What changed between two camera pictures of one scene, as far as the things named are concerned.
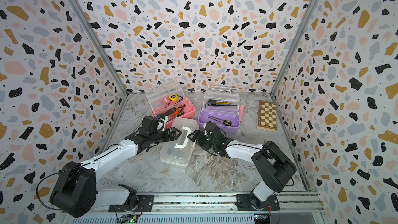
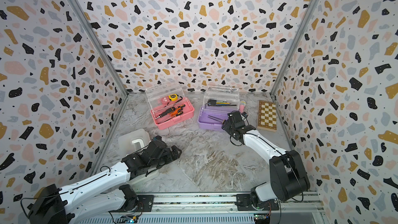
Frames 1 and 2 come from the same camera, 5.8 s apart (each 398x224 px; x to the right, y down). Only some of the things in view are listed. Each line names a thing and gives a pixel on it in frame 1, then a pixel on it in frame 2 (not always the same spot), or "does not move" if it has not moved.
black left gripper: (168, 134) to (170, 157)
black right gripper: (197, 133) to (226, 125)
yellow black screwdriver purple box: (223, 121) does not move
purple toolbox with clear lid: (221, 106) does not move
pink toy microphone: (242, 105) does not move
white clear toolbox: (176, 152) to (132, 141)
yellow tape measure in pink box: (173, 97) does not move
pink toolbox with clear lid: (168, 99) does not move
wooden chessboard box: (267, 117) does not move
